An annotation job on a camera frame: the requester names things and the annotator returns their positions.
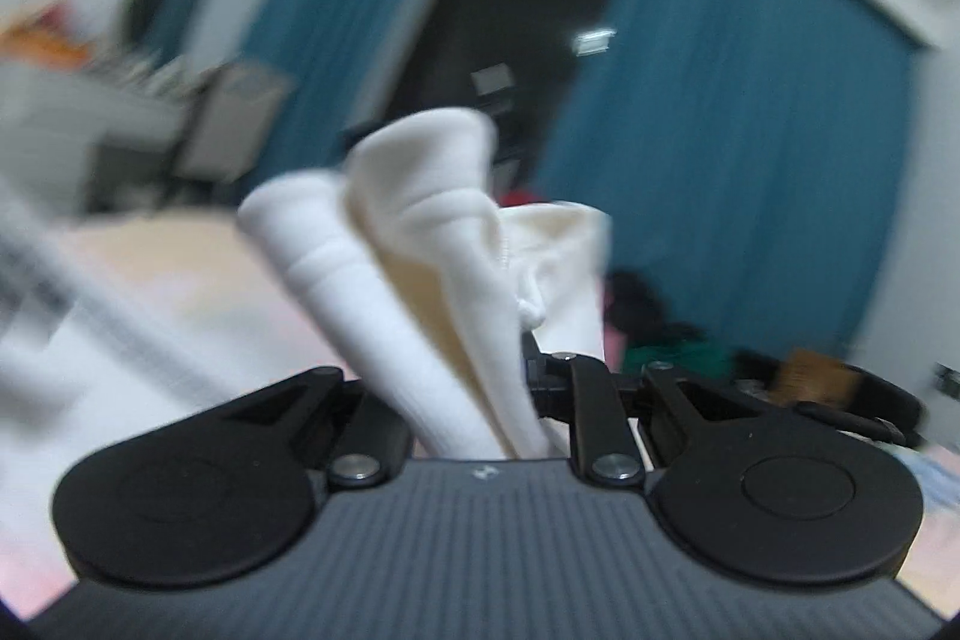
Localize white sweatpants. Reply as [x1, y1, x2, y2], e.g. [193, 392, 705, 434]
[2, 109, 610, 548]

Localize brown paper bag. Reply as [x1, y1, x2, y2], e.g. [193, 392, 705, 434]
[771, 349, 861, 408]

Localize black sofa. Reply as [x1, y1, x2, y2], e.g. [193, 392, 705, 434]
[734, 349, 926, 448]

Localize pastel bed duvet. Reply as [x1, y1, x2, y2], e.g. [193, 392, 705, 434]
[2, 213, 958, 638]

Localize pink garment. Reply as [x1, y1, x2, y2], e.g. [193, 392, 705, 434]
[604, 323, 628, 372]

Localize black garment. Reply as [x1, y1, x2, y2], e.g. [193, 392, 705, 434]
[604, 269, 706, 349]

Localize right blue curtain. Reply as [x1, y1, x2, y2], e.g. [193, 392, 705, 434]
[534, 0, 918, 356]

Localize beige chair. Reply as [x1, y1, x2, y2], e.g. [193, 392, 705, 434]
[169, 60, 293, 184]

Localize red garment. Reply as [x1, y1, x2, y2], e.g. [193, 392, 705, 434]
[498, 187, 539, 208]

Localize white desk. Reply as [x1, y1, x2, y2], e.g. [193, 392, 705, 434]
[2, 60, 184, 218]

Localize black mirror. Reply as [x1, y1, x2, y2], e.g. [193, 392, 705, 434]
[119, 0, 203, 67]

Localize dark window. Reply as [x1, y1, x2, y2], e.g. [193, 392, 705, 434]
[384, 0, 607, 190]

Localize wall socket with charger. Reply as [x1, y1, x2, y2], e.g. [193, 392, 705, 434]
[934, 364, 960, 399]

